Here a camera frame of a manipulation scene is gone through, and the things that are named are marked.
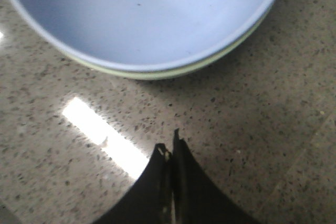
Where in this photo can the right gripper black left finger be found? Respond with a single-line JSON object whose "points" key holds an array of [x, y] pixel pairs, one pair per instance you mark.
{"points": [[149, 200]]}

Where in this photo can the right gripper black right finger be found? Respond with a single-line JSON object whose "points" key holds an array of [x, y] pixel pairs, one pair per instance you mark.
{"points": [[197, 199]]}

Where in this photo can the green plastic bowl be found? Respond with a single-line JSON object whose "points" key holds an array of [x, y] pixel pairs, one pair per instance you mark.
{"points": [[176, 72]]}

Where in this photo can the blue plastic bowl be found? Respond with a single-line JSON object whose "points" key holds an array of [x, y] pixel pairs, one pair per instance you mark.
{"points": [[142, 35]]}

